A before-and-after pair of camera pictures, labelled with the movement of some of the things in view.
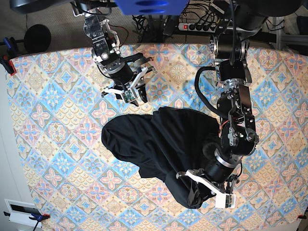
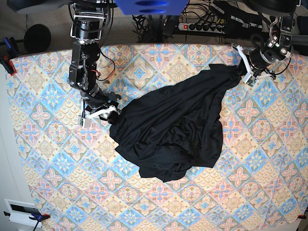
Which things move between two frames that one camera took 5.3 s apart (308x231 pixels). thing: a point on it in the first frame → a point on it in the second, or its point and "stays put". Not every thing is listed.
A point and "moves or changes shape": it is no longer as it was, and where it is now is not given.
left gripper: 126,77 → 103,104
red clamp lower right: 301,216 stays put
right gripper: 221,173 → 255,62
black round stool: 37,38 stays put
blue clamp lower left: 37,217 stays put
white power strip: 197,27 stays put
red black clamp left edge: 8,65 stays put
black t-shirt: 171,140 moves or changes shape
